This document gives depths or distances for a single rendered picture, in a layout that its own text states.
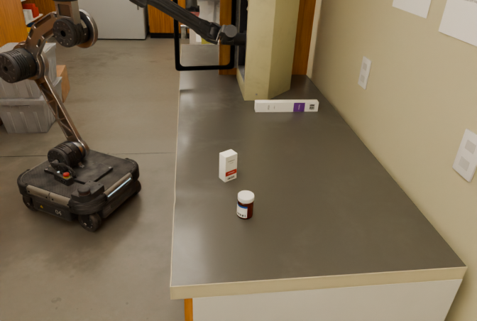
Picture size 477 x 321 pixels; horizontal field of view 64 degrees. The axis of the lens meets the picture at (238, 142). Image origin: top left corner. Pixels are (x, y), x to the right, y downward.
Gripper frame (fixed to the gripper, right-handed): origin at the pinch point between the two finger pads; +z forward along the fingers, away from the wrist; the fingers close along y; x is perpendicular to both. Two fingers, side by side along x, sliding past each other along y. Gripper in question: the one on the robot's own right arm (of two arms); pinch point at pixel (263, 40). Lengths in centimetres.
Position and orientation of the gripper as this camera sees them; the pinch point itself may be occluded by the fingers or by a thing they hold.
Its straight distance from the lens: 186.0
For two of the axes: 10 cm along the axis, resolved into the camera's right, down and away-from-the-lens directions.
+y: -1.5, -4.6, 8.7
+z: 9.8, 0.2, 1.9
